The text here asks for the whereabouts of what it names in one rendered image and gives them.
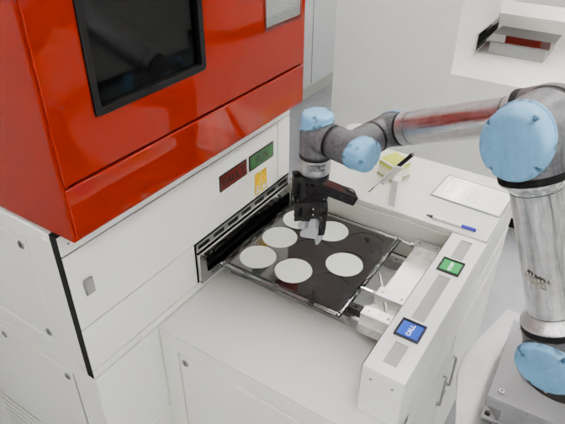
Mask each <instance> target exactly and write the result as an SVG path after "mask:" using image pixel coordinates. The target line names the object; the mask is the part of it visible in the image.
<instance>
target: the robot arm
mask: <svg viewBox="0 0 565 424"><path fill-rule="evenodd" d="M334 122H335V120H334V114H333V112H331V110H329V109H327V108H322V107H313V108H309V109H305V110H304V111H303V112H302V114H301V120H300V127H299V130H300V134H299V161H298V170H297V171H293V177H292V187H291V206H294V214H293V216H294V221H300V222H299V223H298V228H299V229H301V231H300V235H301V236H302V237H306V238H311V239H314V240H315V245H318V244H319V243H320V241H321V240H322V238H323V237H324V234H325V228H326V216H327V215H328V202H327V199H328V197H331V198H333V199H336V200H339V201H341V202H343V203H345V204H349V205H352V206H353V205H354V204H355V203H356V201H357V200H358V197H357V195H356V192H355V190H354V189H352V188H348V187H346V186H343V185H341V184H339V183H335V182H333V181H330V180H329V178H330V166H331V160H333V161H335V162H338V163H340V164H342V165H344V166H346V167H347V168H349V169H351V170H356V171H358V172H370V171H371V170H372V169H373V167H374V166H376V165H377V163H378V161H379V158H380V156H381V152H382V151H385V150H387V149H388V148H390V147H395V146H412V145H422V144H430V143H440V142H449V141H459V140H476V139H479V151H480V155H481V157H482V160H483V163H484V165H485V166H486V168H489V169H490V170H491V171H492V174H493V175H494V176H496V177H497V181H498V185H499V186H500V187H501V188H503V189H505V190H507V191H508V192H509V193H510V204H511V209H512V215H513V221H514V227H515V237H516V243H517V248H518V254H519V260H520V270H521V277H522V282H523V288H524V293H525V304H526V309H525V310H523V311H522V313H521V314H520V329H521V335H522V343H521V344H520V345H519V346H518V347H517V348H516V351H515V355H514V360H515V366H516V367H517V369H518V370H519V372H520V373H521V375H522V376H523V377H524V378H525V379H527V380H528V381H530V382H531V384H533V385H534V386H535V387H537V388H538V389H540V390H544V391H546V392H548V393H551V394H554V395H565V83H560V82H548V83H543V84H540V85H535V86H531V87H523V88H518V89H514V90H512V91H511V92H510V94H509V95H508V96H504V97H499V98H489V99H483V100H478V101H472V102H466V103H455V104H450V105H444V106H439V107H433V108H427V109H416V110H411V111H405V112H403V111H401V110H398V109H395V110H391V111H388V112H385V113H383V114H381V115H379V116H378V117H377V118H375V119H372V120H370V121H368V122H366V123H365V124H363V125H360V126H358V127H356V128H355V129H353V130H348V129H346V128H344V127H341V126H339V125H336V124H334Z"/></svg>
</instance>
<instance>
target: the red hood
mask: <svg viewBox="0 0 565 424"><path fill-rule="evenodd" d="M304 20H305V0H0V206H1V207H3V208H4V209H7V210H9V211H11V212H13V213H15V214H16V215H19V216H21V217H23V218H25V219H26V220H29V221H31V222H33V223H35V224H36V225H39V226H41V227H43V228H45V229H46V230H48V231H51V232H53V233H55V234H57V235H58V236H61V237H63V238H65V239H67V240H68V241H71V242H74V243H76V242H77V241H80V240H81V239H82V238H83V237H85V236H87V235H89V234H91V233H92V232H94V231H95V230H97V229H98V228H100V227H101V226H103V225H105V224H107V223H108V222H109V221H111V220H113V219H114V218H116V217H118V216H119V215H121V214H123V213H124V212H125V211H127V210H129V209H131V208H132V207H134V206H136V205H137V204H138V203H140V202H142V201H143V200H145V199H147V198H149V197H150V196H151V195H153V194H154V193H156V192H158V191H160V190H161V189H163V188H164V187H166V186H167V185H169V184H170V183H173V182H174V181H176V180H177V179H179V178H180V177H182V176H184V175H185V174H187V173H188V172H191V171H192V170H193V169H194V168H196V167H198V166H200V165H201V164H203V163H205V162H206V161H207V160H209V159H211V158H212V157H214V156H216V155H218V154H219V153H220V152H222V151H224V150H225V149H227V148H229V147H230V146H232V145H234V144H235V143H236V142H238V141H239V140H242V139H243V138H245V137H246V136H248V135H249V134H251V133H253V132H254V131H256V130H258V129H260V128H261V127H262V126H263V125H266V124H267V123H269V122H270V121H272V120H274V119H275V118H276V117H278V116H280V115H281V114H284V113H285V112H287V111H288V110H290V109H291V108H293V107H294V106H296V105H298V104H299V103H301V102H302V101H303V82H304Z"/></svg>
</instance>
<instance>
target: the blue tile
mask: <svg viewBox="0 0 565 424"><path fill-rule="evenodd" d="M423 330H424V328H423V327H421V326H417V325H416V324H413V323H411V322H409V321H406V320H404V322H403V323H402V325H401V326H400V328H399V329H398V330H397V333H399V334H402V335H404V336H406V337H409V338H411V339H413V340H416V341H417V340H418V338H419V337H420V334H421V333H422V331H423Z"/></svg>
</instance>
